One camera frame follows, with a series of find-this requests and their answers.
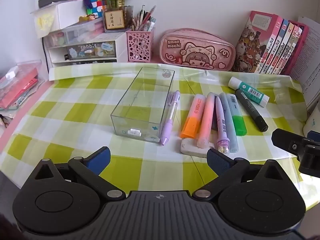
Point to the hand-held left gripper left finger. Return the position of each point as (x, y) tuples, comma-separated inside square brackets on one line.
[(100, 157)]

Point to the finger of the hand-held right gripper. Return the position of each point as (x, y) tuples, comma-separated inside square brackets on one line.
[(285, 140), (313, 135)]

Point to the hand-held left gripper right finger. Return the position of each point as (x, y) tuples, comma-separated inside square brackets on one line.
[(217, 160)]

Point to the grey-blue highlighter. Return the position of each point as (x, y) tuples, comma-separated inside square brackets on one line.
[(232, 137)]

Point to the dark grey eraser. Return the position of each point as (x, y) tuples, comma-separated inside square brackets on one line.
[(213, 126)]

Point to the purple cartoon pen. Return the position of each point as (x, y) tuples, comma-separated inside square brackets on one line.
[(222, 122)]

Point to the black marker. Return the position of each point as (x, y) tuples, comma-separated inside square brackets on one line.
[(255, 116)]

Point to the pink highlighter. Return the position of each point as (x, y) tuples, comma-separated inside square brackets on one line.
[(206, 122)]

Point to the green highlighter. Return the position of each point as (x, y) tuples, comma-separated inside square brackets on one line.
[(238, 126)]

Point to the orange highlighter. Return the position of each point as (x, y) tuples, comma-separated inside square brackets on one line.
[(191, 127)]

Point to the white and teal glue stick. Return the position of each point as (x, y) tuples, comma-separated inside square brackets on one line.
[(250, 92)]

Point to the purple retractable pen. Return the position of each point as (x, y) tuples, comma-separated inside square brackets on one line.
[(166, 127)]

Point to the clear plastic box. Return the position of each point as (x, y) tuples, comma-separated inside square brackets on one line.
[(140, 100)]

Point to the white container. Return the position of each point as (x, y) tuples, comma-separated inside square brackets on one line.
[(312, 122)]

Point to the white eraser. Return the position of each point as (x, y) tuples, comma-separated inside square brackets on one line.
[(190, 150)]

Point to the green checked tablecloth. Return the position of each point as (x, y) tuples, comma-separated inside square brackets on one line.
[(75, 115)]

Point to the open white paper book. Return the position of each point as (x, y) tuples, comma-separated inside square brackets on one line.
[(312, 55)]

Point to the magenta book slipcase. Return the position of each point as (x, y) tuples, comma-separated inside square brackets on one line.
[(303, 40)]

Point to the stack of pink booklets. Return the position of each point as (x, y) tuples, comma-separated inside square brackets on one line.
[(17, 90)]

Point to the pink cartoon pencil case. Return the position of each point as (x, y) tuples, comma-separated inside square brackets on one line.
[(197, 52)]

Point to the white drawer organiser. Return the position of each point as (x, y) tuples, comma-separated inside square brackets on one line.
[(120, 47)]

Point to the pink perforated pen holder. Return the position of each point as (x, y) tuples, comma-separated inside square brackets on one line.
[(140, 46)]

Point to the small white block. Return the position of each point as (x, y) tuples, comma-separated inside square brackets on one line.
[(11, 75)]

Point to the clear storage box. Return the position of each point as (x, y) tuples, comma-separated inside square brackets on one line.
[(75, 33)]

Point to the beige framed plaque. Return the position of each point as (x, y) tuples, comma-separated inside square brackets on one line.
[(114, 20)]

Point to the small brown figurine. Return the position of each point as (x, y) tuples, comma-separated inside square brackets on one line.
[(87, 18)]

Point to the glass vase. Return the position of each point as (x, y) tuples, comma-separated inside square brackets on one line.
[(128, 17)]

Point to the bunch of pens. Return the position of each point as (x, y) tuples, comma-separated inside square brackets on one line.
[(143, 20)]

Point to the white box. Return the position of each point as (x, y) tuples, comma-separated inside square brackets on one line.
[(67, 15)]

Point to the colourful puzzle cube stack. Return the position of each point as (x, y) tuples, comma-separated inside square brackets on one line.
[(97, 2)]

